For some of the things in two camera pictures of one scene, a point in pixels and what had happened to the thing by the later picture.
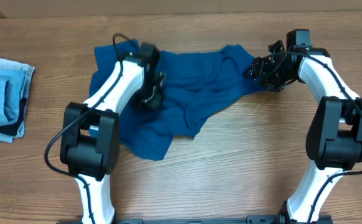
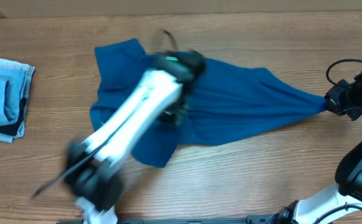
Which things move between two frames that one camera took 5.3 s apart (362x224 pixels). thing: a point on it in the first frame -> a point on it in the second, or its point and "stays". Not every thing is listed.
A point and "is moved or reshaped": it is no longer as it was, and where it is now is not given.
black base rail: (237, 219) stays
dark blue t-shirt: (197, 82) is moved or reshaped
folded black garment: (11, 130) stays
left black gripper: (151, 97) -> (173, 112)
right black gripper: (262, 69) -> (336, 100)
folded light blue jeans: (4, 83) stays
